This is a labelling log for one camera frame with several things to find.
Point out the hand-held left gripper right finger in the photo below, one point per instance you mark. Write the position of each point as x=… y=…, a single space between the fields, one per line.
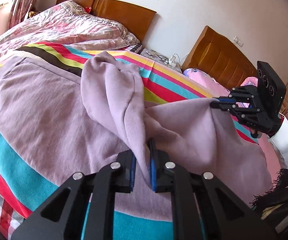
x=153 y=170

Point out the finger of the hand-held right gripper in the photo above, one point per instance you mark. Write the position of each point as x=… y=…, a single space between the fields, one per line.
x=221 y=106
x=224 y=99

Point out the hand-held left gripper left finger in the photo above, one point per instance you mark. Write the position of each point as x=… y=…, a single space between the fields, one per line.
x=133 y=171

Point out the lilac sweater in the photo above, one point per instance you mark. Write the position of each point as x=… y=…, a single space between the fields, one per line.
x=46 y=117

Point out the folded pink flowered quilt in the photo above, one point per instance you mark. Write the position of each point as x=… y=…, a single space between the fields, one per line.
x=250 y=82

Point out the pink bed sheet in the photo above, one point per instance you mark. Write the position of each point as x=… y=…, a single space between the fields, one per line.
x=204 y=82

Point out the wooden bed headboard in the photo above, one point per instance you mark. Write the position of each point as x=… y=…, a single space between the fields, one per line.
x=219 y=55
x=124 y=12

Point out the cluttered nightstand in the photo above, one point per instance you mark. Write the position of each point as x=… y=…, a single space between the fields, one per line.
x=154 y=55

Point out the black fringed scarf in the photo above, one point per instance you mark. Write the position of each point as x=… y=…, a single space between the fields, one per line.
x=284 y=200

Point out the striped colourful blanket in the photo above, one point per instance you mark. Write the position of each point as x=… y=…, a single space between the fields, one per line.
x=21 y=165

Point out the pink floral quilt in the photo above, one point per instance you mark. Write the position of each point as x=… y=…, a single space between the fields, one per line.
x=66 y=22

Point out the pink floral curtain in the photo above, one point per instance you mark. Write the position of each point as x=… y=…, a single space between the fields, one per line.
x=25 y=0

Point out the white wall socket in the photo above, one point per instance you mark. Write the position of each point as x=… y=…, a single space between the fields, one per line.
x=238 y=40

